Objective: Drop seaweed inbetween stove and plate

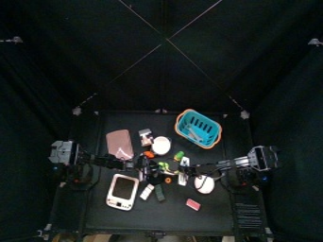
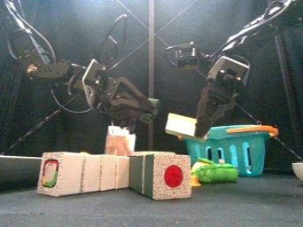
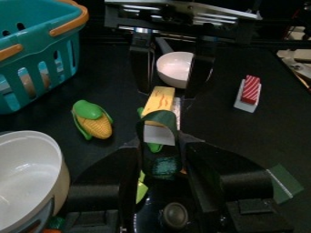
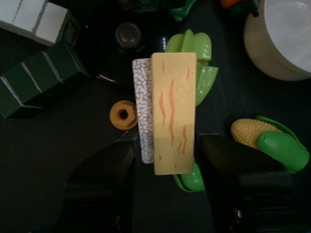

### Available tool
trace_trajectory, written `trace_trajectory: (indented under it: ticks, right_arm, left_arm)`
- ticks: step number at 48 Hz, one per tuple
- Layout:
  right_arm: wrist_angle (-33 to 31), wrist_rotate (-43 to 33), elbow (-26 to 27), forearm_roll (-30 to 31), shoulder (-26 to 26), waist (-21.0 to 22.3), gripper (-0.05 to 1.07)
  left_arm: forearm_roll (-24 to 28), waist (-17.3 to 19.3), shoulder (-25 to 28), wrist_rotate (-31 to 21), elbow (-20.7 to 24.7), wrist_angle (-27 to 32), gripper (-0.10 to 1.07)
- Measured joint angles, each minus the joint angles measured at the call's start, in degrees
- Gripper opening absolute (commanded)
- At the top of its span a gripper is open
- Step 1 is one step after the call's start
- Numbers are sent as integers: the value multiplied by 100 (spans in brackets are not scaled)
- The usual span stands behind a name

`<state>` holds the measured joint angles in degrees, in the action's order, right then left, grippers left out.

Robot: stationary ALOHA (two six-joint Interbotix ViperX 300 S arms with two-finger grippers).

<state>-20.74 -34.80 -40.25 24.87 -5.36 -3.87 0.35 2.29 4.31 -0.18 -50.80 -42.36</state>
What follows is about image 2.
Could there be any dark green seaweed piece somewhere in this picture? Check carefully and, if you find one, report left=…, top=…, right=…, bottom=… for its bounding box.
left=139, top=98, right=162, bottom=124

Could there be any cream toy block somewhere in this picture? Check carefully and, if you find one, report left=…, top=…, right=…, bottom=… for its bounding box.
left=165, top=113, right=210, bottom=143

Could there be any white pink toy carton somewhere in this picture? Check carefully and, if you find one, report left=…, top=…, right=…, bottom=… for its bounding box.
left=103, top=125, right=138, bottom=157

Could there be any cream flat toy piece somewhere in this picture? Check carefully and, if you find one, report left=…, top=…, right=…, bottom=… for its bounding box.
left=130, top=151, right=178, bottom=157

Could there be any white rice sushi slice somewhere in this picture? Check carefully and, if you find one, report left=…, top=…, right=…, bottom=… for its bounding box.
left=99, top=155, right=119, bottom=192
left=115, top=155, right=131, bottom=190
left=81, top=153, right=103, bottom=194

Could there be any thin diagonal brace rod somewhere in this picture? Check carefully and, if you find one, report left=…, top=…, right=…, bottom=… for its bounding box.
left=0, top=93, right=82, bottom=157
left=236, top=103, right=303, bottom=162

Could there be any green toy vegetable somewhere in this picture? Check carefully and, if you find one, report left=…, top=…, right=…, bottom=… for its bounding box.
left=194, top=157, right=241, bottom=184

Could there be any sushi block with red centre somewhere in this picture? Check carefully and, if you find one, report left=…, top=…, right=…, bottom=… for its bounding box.
left=129, top=153, right=194, bottom=201

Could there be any yellow orange toy piece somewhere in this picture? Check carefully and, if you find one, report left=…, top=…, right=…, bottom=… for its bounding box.
left=190, top=161, right=205, bottom=188

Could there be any white sushi piece green filling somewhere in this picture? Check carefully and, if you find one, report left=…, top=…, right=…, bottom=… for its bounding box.
left=37, top=152, right=87, bottom=198

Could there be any white bowl at right edge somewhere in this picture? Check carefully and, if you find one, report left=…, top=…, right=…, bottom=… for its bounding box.
left=292, top=161, right=303, bottom=182

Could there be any grey tray at left edge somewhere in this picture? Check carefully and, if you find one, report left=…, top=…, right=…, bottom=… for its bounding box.
left=0, top=155, right=45, bottom=190

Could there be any black cable loop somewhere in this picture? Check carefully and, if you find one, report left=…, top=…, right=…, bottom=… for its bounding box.
left=49, top=84, right=95, bottom=115

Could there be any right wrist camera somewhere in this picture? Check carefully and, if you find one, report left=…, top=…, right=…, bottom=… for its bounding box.
left=165, top=42, right=205, bottom=71

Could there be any dark metal stand post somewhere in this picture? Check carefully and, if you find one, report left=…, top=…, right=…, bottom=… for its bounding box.
left=274, top=33, right=298, bottom=171

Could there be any teal basket with orange handle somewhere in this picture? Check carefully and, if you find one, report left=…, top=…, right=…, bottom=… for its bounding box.
left=178, top=124, right=281, bottom=178

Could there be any vertical metal frame pole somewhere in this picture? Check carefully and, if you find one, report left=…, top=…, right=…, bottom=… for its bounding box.
left=147, top=0, right=157, bottom=152

